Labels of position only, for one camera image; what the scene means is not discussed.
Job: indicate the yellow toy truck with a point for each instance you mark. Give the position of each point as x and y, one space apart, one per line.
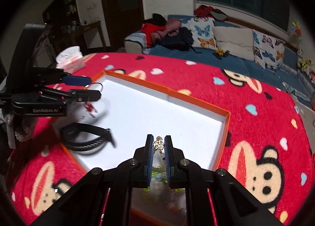
219 53

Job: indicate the dark wooden door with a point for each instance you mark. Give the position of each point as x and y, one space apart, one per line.
122 18

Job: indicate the left butterfly pillow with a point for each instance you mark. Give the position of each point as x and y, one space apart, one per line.
202 32

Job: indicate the pile of clothes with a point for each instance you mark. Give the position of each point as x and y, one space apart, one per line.
172 34

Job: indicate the orange shallow tray box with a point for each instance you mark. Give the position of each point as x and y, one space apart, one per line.
132 109

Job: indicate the black smart band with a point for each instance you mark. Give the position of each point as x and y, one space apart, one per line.
81 137

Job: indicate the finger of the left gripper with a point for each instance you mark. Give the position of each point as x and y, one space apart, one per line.
72 80
83 95

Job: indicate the red clothes on sill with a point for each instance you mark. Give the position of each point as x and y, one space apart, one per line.
209 11

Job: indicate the red monkey print blanket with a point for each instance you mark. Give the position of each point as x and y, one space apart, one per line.
264 120

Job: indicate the blue sofa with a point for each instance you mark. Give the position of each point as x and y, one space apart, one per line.
285 77

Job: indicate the butterfly pillow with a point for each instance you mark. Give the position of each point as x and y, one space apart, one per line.
202 32
268 51

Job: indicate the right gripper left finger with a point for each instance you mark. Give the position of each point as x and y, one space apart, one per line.
148 159

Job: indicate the dark display shelf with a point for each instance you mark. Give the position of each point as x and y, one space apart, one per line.
61 15

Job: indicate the red knotted string ornament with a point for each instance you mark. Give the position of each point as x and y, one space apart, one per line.
92 111

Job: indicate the right butterfly pillow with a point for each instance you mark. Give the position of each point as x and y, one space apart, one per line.
268 51

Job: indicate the plush toys pile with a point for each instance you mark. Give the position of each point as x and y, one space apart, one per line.
305 66

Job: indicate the pink tissue pack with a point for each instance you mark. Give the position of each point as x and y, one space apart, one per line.
70 60

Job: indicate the colourful pinwheel toy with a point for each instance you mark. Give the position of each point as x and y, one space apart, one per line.
296 28

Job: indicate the beige pillow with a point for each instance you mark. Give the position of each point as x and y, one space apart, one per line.
238 41

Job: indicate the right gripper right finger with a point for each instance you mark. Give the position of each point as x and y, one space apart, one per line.
170 160

